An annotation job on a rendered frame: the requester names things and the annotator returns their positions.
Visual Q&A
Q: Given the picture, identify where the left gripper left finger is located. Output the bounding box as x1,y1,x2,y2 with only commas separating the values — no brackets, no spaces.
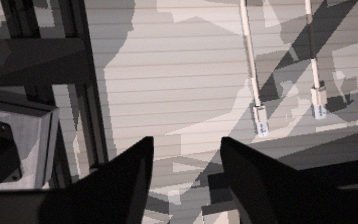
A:
0,136,154,224

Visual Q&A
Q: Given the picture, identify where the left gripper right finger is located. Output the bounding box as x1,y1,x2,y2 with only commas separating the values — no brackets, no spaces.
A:
220,137,358,224

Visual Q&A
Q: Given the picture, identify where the white network cable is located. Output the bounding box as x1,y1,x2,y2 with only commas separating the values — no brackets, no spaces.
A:
240,0,327,137

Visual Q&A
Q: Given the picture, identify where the black patch panel rack frame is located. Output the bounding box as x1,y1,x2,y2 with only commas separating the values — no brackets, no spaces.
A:
208,172,233,204

